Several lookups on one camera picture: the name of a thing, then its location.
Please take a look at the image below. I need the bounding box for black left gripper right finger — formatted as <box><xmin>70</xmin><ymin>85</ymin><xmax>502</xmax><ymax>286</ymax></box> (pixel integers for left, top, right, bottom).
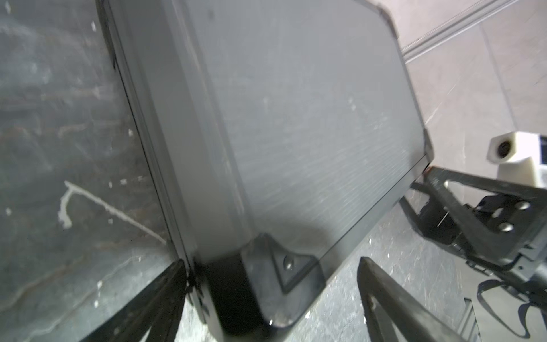
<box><xmin>357</xmin><ymin>256</ymin><xmax>463</xmax><ymax>341</ymax></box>

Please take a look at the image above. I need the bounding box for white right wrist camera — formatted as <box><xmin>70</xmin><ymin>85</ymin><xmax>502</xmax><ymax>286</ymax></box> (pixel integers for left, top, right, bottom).
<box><xmin>487</xmin><ymin>131</ymin><xmax>546</xmax><ymax>189</ymax></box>

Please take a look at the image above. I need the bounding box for grey aluminium poker case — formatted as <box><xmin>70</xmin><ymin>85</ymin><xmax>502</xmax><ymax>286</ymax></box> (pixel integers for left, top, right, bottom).
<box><xmin>95</xmin><ymin>1</ymin><xmax>433</xmax><ymax>341</ymax></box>

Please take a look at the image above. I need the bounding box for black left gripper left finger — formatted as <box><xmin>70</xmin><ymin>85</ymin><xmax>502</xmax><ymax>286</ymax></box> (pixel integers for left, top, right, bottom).
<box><xmin>83</xmin><ymin>260</ymin><xmax>187</xmax><ymax>341</ymax></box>

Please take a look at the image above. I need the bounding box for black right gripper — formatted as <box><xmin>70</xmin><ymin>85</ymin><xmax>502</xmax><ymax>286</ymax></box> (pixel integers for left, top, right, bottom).
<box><xmin>399</xmin><ymin>167</ymin><xmax>546</xmax><ymax>295</ymax></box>

